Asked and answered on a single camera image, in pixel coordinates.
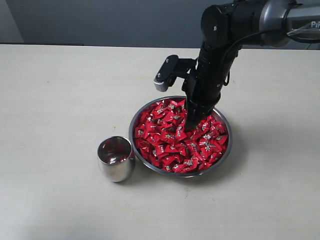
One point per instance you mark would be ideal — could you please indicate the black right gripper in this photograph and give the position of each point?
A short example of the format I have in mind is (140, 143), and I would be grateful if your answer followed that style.
(206, 79)

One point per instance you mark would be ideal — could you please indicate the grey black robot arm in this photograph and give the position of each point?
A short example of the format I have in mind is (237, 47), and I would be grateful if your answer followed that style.
(226, 28)

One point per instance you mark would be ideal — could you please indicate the steel cup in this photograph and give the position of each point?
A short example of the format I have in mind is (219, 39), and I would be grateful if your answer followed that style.
(116, 158)

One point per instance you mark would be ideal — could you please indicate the steel bowl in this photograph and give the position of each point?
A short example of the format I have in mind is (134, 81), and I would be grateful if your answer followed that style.
(162, 143)

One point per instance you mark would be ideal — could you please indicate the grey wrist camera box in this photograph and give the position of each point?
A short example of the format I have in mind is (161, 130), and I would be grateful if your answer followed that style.
(166, 76)

